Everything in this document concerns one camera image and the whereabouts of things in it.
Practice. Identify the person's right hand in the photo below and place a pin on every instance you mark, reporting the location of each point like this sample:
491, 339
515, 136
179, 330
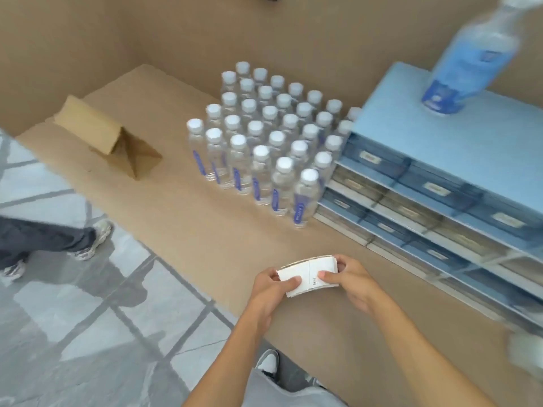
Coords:
358, 288

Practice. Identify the person's left hand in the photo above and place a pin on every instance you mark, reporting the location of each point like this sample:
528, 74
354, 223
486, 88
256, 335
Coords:
265, 298

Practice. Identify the person's left thumb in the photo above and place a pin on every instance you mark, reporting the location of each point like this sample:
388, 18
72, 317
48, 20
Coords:
289, 284

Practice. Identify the person's right thumb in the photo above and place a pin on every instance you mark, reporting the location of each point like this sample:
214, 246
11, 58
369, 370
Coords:
328, 277

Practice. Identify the white stack of paper labels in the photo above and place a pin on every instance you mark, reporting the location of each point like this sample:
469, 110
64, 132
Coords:
307, 273

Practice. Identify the person's right forearm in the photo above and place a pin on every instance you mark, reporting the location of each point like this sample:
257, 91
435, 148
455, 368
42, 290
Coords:
424, 356

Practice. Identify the person's left forearm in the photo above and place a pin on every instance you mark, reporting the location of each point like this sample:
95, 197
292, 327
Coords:
229, 364

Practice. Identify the person's white and black shoe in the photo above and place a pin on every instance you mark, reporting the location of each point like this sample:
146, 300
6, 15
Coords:
268, 363

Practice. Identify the person's grey trousers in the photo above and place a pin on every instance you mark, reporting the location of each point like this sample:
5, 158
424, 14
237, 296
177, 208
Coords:
271, 394

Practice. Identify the group of small water bottles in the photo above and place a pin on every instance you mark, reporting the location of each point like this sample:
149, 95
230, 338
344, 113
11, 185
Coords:
271, 139

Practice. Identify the blue plastic drawer cabinet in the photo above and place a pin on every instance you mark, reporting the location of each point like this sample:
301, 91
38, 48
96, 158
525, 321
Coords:
445, 148

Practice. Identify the blurred white object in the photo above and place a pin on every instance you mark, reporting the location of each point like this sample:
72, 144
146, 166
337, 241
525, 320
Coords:
528, 353

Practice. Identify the folded brown cardboard box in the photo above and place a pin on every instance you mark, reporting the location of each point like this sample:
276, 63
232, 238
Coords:
106, 131

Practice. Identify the large blue plastic bottle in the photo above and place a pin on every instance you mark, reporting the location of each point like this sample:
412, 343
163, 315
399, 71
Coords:
471, 59

